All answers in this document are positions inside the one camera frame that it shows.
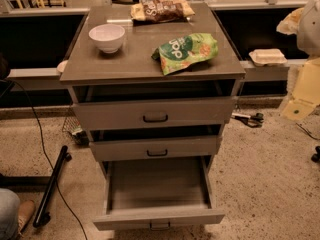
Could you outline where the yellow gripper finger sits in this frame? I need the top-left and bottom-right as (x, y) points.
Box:
(280, 57), (320, 121)

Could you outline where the green rice chip bag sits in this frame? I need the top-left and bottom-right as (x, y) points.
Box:
(152, 33), (218, 75)

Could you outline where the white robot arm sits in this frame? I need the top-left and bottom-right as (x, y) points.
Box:
(277, 0), (320, 121)

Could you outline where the middle drawer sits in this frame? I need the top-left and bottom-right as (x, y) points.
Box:
(90, 124), (221, 161)

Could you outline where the drawer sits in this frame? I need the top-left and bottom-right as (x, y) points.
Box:
(93, 157), (224, 231)
(72, 79), (238, 131)
(90, 124), (221, 161)

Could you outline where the grey drawer cabinet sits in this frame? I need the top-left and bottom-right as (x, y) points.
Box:
(59, 2), (247, 185)

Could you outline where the brown chip bag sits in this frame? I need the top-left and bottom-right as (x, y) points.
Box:
(130, 0), (195, 23)

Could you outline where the bottom drawer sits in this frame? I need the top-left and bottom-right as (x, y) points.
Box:
(93, 157), (224, 231)

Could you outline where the top drawer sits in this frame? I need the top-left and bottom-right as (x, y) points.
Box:
(72, 79), (238, 131)

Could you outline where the black tool on floor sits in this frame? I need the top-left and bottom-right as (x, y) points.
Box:
(231, 113), (264, 128)

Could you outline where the black caster wheel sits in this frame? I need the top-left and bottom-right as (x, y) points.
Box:
(311, 146), (320, 162)

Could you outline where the white bowl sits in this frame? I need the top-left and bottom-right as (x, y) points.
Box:
(89, 24), (125, 53)

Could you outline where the black stand leg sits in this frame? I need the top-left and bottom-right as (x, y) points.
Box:
(33, 145), (70, 228)

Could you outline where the brown shoe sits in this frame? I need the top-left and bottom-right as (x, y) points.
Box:
(18, 200), (35, 234)

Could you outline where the black cable right floor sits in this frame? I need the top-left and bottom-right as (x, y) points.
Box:
(295, 122), (320, 142)

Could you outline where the wire mesh basket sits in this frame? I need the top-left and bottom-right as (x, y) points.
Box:
(62, 116), (89, 146)

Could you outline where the black cable on floor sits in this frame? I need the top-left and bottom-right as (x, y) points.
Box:
(0, 78), (89, 240)

